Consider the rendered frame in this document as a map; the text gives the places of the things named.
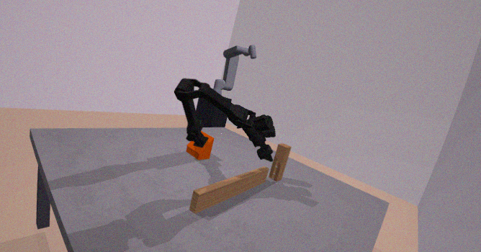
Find wooden post with slot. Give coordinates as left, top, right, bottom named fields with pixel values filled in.
left=269, top=143, right=291, bottom=181

